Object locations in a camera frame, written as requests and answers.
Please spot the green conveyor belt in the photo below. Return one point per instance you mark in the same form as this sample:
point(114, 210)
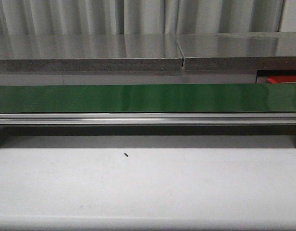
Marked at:
point(159, 98)

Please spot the grey right back bench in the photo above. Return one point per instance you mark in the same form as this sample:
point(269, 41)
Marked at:
point(246, 51)

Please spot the grey bench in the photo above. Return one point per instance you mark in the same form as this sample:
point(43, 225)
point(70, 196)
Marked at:
point(89, 53)
point(246, 51)

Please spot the red plastic bin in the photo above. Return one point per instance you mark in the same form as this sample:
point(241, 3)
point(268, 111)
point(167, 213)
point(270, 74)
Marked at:
point(281, 79)

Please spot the grey left back bench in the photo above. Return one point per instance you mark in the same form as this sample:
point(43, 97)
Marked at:
point(89, 53)

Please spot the grey pleated curtain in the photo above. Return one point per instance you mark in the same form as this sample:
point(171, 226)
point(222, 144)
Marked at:
point(63, 17)

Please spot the aluminium conveyor frame rail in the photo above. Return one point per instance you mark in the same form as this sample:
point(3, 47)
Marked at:
point(145, 119)

